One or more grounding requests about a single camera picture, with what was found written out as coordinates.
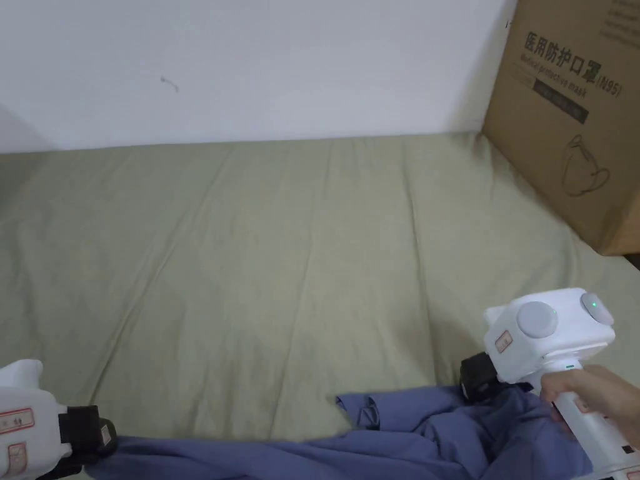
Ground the person's right hand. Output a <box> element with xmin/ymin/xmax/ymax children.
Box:
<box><xmin>539</xmin><ymin>364</ymin><xmax>640</xmax><ymax>436</ymax></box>

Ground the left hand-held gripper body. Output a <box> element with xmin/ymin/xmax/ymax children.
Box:
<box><xmin>0</xmin><ymin>359</ymin><xmax>119</xmax><ymax>480</ymax></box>

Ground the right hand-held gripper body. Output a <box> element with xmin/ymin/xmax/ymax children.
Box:
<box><xmin>459</xmin><ymin>287</ymin><xmax>640</xmax><ymax>480</ymax></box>

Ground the brown cardboard carton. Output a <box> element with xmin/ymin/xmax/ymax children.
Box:
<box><xmin>479</xmin><ymin>0</ymin><xmax>640</xmax><ymax>258</ymax></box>

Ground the bed with pale green sheet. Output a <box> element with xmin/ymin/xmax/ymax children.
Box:
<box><xmin>0</xmin><ymin>131</ymin><xmax>640</xmax><ymax>480</ymax></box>

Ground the blue shirt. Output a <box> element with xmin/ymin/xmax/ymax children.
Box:
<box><xmin>86</xmin><ymin>382</ymin><xmax>596</xmax><ymax>480</ymax></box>

